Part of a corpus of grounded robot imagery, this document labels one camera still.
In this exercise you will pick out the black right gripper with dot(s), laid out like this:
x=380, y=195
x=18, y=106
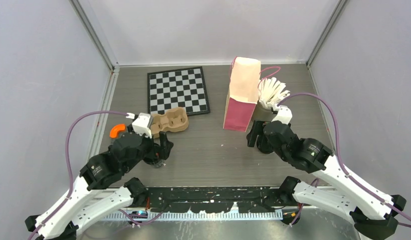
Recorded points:
x=256, y=129

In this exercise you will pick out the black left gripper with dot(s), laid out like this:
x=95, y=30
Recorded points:
x=163, y=149

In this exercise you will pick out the stack of black lids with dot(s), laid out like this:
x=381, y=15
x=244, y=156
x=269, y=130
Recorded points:
x=265, y=148

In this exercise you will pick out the black coffee cup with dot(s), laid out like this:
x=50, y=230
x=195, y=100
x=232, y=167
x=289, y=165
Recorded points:
x=157, y=163

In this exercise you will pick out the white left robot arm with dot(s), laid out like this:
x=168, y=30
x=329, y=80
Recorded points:
x=70, y=215

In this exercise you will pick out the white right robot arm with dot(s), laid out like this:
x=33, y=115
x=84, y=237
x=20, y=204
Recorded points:
x=367, y=208

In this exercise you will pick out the brown cardboard cup carrier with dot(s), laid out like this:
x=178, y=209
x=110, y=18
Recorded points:
x=173, y=120

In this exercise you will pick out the pink paper bag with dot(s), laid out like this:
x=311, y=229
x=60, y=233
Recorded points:
x=243, y=92

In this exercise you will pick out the cup of white paper straws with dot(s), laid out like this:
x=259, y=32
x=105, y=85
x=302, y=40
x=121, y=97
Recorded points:
x=271, y=92

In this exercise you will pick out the orange curved block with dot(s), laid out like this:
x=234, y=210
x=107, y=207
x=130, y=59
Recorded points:
x=116, y=130

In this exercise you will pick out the black white chessboard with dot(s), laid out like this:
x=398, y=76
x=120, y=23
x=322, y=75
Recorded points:
x=185, y=88

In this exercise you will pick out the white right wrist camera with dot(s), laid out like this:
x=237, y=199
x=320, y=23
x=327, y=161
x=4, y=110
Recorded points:
x=282, y=114

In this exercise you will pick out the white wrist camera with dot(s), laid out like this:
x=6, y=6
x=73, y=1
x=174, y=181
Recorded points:
x=142, y=125
x=282, y=114

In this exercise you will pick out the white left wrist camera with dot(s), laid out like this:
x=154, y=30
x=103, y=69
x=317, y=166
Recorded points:
x=142, y=125

